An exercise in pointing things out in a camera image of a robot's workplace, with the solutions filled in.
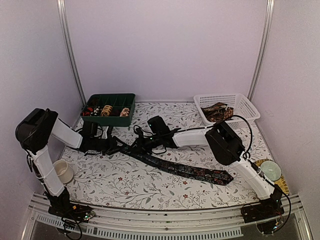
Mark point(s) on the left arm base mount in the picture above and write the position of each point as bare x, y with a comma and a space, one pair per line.
72, 217

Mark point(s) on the green divided organizer box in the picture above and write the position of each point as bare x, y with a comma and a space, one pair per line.
115, 99

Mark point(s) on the yellow striped rolled tie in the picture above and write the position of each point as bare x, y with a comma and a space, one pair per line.
106, 110

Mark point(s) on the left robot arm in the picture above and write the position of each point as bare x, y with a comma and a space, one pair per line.
33, 134

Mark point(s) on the brown patterned necktie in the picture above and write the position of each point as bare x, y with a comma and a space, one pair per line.
217, 112

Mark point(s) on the pale green bowl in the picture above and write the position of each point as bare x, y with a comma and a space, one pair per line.
271, 170

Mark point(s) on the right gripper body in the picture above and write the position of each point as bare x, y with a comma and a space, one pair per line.
147, 145

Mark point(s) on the red black rolled tie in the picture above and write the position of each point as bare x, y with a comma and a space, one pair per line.
88, 111

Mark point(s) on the front aluminium rail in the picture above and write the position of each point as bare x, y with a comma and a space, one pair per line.
223, 223

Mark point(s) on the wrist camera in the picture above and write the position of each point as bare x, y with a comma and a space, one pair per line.
107, 132
139, 132

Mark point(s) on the dark maroon rolled tie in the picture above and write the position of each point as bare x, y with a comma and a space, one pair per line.
116, 111

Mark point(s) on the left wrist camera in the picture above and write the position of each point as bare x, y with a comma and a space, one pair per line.
107, 132

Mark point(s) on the cream ceramic mug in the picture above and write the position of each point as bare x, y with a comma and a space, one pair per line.
64, 171

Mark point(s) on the dark floral necktie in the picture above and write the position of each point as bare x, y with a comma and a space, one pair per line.
212, 176

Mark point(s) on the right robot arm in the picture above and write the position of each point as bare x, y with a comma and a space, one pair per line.
226, 146

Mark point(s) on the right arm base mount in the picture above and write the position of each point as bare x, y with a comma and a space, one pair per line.
266, 209

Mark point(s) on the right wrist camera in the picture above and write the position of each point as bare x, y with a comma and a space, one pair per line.
139, 132

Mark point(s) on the woven bamboo tray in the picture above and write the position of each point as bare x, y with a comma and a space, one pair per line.
281, 182

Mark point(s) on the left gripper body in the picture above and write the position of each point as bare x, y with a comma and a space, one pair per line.
104, 146

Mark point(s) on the white dotted black rolled tie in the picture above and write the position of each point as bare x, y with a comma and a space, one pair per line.
96, 111

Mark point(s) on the white plastic basket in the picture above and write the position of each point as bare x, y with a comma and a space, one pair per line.
241, 104

